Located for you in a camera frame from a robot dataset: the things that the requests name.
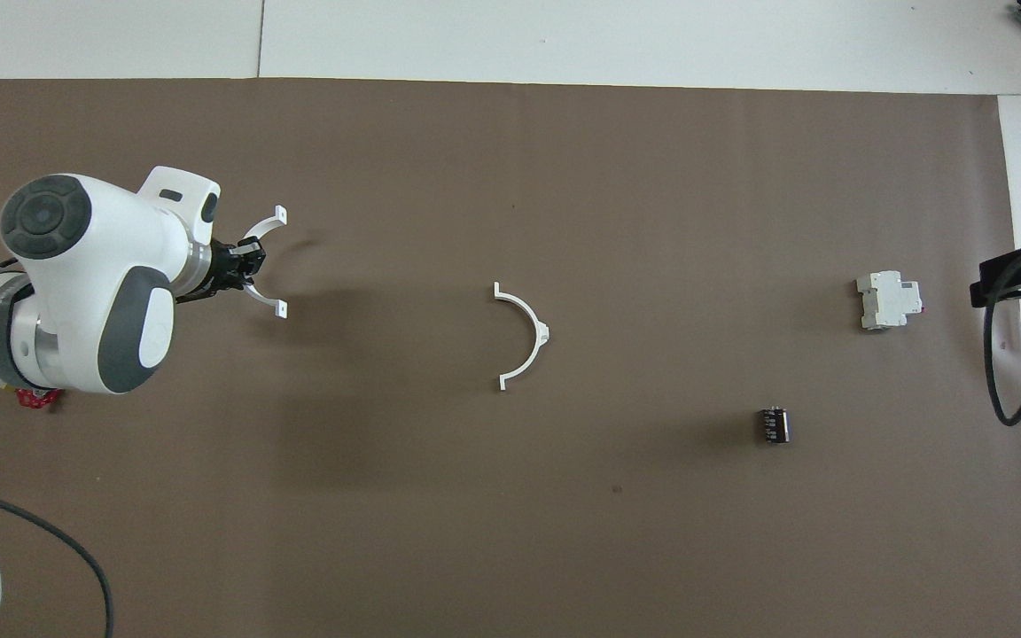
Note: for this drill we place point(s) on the white half pipe clamp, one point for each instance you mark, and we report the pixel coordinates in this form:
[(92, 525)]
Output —
[(539, 332), (280, 214)]

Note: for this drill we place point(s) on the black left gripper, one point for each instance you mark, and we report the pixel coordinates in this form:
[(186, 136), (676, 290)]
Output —
[(214, 270)]

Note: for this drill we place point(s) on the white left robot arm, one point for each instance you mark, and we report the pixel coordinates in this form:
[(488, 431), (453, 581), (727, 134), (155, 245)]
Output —
[(94, 266)]

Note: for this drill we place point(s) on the white circuit breaker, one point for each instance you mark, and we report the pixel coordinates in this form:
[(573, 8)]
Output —
[(887, 301)]

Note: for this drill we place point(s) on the black cylindrical capacitor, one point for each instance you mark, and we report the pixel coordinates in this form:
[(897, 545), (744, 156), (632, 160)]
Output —
[(774, 425)]

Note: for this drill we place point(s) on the brown paper table mat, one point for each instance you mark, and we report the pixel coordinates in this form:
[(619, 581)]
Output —
[(564, 532)]

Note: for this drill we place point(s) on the red handwheel brass valve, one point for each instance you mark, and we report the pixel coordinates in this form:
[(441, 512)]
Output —
[(32, 399)]

